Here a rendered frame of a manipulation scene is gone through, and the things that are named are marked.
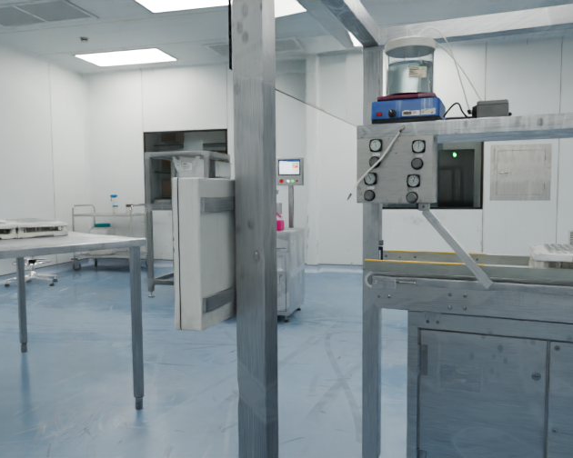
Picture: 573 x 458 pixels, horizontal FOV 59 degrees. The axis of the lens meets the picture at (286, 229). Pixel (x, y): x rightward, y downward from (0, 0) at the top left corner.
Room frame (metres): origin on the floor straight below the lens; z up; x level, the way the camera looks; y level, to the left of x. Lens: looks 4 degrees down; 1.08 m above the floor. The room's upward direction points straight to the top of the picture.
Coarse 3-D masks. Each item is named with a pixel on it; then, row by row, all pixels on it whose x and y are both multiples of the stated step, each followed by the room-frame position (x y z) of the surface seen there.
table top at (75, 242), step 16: (0, 240) 2.46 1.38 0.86; (16, 240) 2.45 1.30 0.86; (32, 240) 2.45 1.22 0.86; (48, 240) 2.44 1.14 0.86; (64, 240) 2.44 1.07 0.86; (80, 240) 2.43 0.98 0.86; (96, 240) 2.42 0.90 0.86; (112, 240) 2.42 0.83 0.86; (128, 240) 2.43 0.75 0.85; (144, 240) 2.49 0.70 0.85; (0, 256) 2.00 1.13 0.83; (16, 256) 2.05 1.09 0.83
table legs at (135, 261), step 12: (132, 252) 2.47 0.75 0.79; (24, 264) 3.44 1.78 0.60; (132, 264) 2.48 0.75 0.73; (24, 276) 3.43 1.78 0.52; (132, 276) 2.48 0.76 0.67; (24, 288) 3.43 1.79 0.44; (132, 288) 2.48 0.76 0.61; (24, 300) 3.43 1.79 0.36; (132, 300) 2.48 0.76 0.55; (24, 312) 3.43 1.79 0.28; (132, 312) 2.48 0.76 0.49; (24, 324) 3.42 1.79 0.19; (132, 324) 2.49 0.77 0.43; (24, 336) 3.42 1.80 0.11; (132, 336) 2.49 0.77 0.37; (24, 348) 3.42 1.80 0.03; (132, 348) 2.49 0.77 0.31
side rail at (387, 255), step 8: (384, 256) 1.79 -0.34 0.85; (392, 256) 1.78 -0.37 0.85; (408, 256) 1.76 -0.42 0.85; (416, 256) 1.75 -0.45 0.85; (424, 256) 1.74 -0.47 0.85; (432, 256) 1.73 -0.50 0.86; (440, 256) 1.72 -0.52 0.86; (448, 256) 1.71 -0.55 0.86; (456, 256) 1.70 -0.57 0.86; (472, 256) 1.68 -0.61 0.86; (480, 256) 1.67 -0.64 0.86; (488, 256) 1.66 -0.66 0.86; (496, 256) 1.65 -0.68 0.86; (504, 256) 1.64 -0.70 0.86; (512, 256) 1.63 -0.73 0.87; (520, 256) 1.62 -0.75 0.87; (528, 256) 1.61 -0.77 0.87; (504, 264) 1.64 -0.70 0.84; (512, 264) 1.63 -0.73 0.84; (520, 264) 1.62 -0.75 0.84
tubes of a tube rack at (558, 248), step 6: (546, 246) 1.49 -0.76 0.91; (552, 246) 1.48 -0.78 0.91; (558, 246) 1.49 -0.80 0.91; (564, 246) 1.51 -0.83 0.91; (570, 246) 1.46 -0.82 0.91; (552, 252) 1.40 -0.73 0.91; (558, 252) 1.39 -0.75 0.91; (564, 252) 1.39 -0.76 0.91; (570, 252) 1.38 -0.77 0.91; (546, 264) 1.47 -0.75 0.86; (552, 264) 1.40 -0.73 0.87; (558, 264) 1.39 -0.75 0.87; (564, 264) 1.39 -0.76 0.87; (570, 264) 1.38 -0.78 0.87
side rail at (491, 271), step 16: (400, 272) 1.50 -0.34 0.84; (416, 272) 1.48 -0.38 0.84; (432, 272) 1.46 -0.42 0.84; (448, 272) 1.45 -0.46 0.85; (464, 272) 1.43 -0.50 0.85; (496, 272) 1.40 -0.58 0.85; (512, 272) 1.38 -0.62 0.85; (528, 272) 1.37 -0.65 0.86; (544, 272) 1.35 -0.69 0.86; (560, 272) 1.34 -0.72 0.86
